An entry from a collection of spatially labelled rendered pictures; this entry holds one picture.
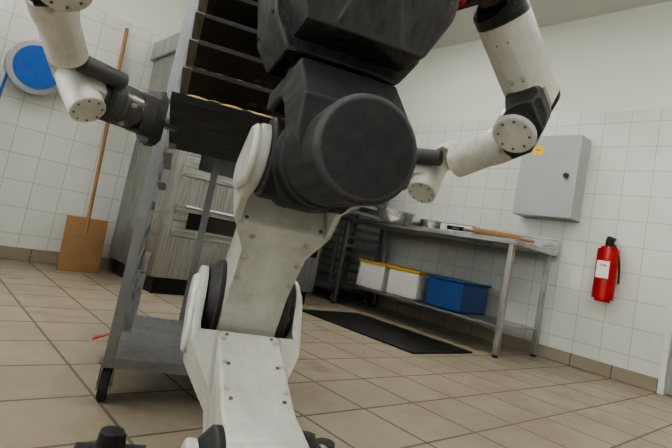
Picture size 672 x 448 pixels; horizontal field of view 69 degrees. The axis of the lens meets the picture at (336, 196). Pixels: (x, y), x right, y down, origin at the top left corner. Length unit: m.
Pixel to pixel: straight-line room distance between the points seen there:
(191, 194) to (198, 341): 2.92
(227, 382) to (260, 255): 0.19
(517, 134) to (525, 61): 0.13
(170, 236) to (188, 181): 0.41
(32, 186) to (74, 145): 0.44
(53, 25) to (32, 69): 3.42
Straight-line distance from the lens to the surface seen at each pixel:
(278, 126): 0.63
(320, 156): 0.47
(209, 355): 0.83
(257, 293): 0.84
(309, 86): 0.54
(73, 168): 4.49
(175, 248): 3.71
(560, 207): 4.38
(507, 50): 0.89
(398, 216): 4.80
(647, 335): 4.31
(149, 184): 1.55
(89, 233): 4.28
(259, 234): 0.75
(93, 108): 1.02
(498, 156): 0.99
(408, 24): 0.61
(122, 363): 1.62
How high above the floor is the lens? 0.60
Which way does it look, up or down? 5 degrees up
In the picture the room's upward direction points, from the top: 11 degrees clockwise
